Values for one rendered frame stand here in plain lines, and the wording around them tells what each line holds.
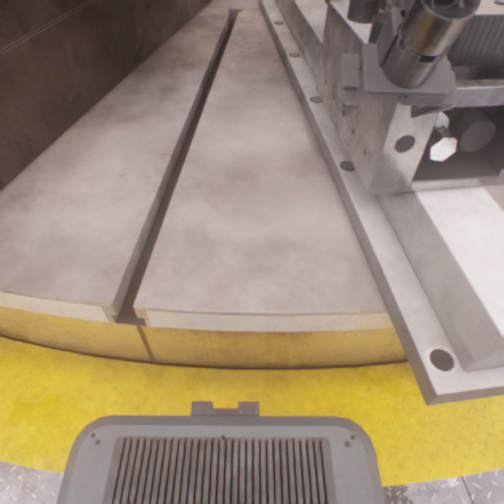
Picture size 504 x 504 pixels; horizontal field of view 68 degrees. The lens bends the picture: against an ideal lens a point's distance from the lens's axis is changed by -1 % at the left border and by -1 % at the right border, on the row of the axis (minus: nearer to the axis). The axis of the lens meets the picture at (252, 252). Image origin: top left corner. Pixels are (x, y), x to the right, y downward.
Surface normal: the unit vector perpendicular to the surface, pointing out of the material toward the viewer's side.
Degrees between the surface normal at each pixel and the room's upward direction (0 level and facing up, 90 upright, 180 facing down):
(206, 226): 0
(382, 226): 0
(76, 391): 0
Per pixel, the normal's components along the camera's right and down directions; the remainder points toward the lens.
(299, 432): 0.01, -0.65
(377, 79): 0.01, -0.19
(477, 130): 0.12, 0.75
